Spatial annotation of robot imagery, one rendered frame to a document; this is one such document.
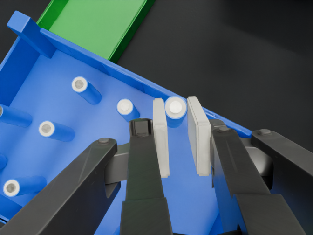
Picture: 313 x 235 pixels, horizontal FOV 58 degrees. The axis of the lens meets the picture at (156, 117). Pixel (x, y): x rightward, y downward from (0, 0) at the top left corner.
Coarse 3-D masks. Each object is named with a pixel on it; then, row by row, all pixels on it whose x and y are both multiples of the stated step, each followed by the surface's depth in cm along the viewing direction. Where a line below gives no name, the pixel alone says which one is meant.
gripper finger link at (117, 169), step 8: (128, 144) 15; (120, 152) 14; (128, 152) 13; (112, 160) 13; (120, 160) 13; (104, 168) 13; (112, 168) 13; (120, 168) 14; (104, 176) 13; (112, 176) 14; (120, 176) 14
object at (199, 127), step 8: (192, 104) 19; (192, 112) 17; (200, 112) 17; (192, 120) 17; (200, 120) 15; (208, 120) 15; (192, 128) 17; (200, 128) 14; (208, 128) 14; (192, 136) 17; (200, 136) 15; (208, 136) 15; (192, 144) 18; (200, 144) 15; (208, 144) 15; (192, 152) 18; (200, 152) 15; (208, 152) 15; (200, 160) 15; (208, 160) 15; (200, 168) 15; (208, 168) 15
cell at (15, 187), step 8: (32, 176) 33; (40, 176) 34; (8, 184) 28; (16, 184) 28; (24, 184) 29; (32, 184) 31; (40, 184) 33; (8, 192) 28; (16, 192) 28; (24, 192) 29; (32, 192) 32
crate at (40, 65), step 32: (32, 32) 31; (0, 64) 32; (32, 64) 37; (64, 64) 37; (96, 64) 34; (0, 96) 34; (32, 96) 36; (64, 96) 36; (128, 96) 36; (160, 96) 33; (0, 128) 36; (32, 128) 36; (96, 128) 35; (128, 128) 35; (32, 160) 35; (64, 160) 35; (192, 160) 34; (0, 192) 34; (192, 192) 34; (192, 224) 33
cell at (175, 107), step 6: (174, 96) 21; (168, 102) 21; (174, 102) 21; (180, 102) 21; (186, 102) 21; (168, 108) 21; (174, 108) 21; (180, 108) 21; (186, 108) 21; (168, 114) 21; (174, 114) 21; (180, 114) 21; (168, 120) 22; (174, 120) 21; (180, 120) 22; (168, 126) 27; (174, 126) 25
